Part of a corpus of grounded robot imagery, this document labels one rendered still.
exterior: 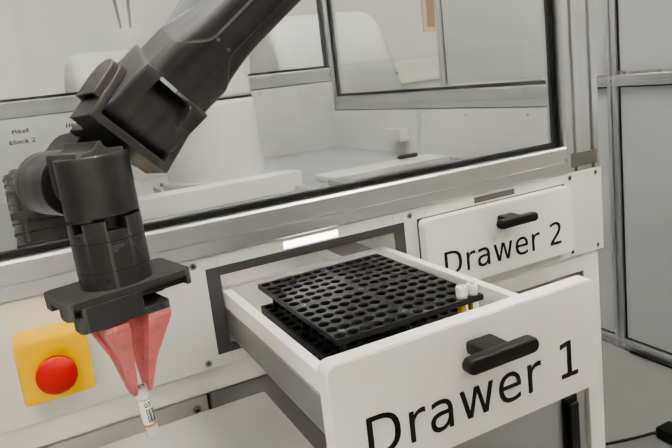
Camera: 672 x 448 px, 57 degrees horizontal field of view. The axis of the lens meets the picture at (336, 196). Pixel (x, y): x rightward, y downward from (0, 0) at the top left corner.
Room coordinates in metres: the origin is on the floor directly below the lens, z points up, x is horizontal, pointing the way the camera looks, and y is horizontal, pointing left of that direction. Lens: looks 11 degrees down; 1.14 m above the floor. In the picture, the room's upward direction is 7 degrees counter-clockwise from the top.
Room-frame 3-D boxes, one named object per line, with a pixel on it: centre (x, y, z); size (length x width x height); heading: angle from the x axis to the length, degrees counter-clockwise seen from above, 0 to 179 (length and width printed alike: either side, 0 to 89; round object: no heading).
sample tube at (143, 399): (0.49, 0.18, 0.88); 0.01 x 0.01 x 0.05
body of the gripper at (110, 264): (0.50, 0.19, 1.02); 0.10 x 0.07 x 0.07; 128
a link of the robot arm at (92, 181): (0.50, 0.19, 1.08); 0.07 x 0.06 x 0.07; 45
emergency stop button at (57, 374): (0.61, 0.31, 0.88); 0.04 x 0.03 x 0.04; 116
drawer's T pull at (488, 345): (0.49, -0.12, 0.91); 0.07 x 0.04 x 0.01; 116
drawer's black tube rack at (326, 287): (0.69, -0.02, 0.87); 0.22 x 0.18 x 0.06; 26
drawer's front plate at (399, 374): (0.51, -0.10, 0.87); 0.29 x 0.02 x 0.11; 116
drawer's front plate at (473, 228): (0.94, -0.25, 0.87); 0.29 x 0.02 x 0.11; 116
